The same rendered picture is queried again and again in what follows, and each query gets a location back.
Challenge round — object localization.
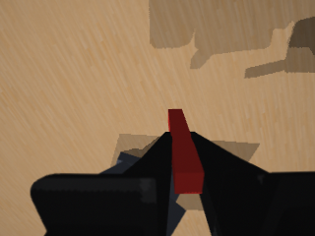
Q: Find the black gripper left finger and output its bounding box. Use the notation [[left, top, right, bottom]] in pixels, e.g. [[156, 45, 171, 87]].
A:
[[30, 132, 172, 236]]

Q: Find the dark grey sloped panel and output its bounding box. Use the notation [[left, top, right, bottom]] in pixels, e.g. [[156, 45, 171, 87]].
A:
[[100, 152, 186, 236]]

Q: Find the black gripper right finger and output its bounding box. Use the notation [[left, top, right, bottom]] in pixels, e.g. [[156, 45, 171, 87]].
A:
[[190, 132, 315, 236]]

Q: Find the dark red rectangular bar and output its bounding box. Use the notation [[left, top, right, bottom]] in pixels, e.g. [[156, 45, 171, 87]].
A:
[[168, 109, 204, 194]]

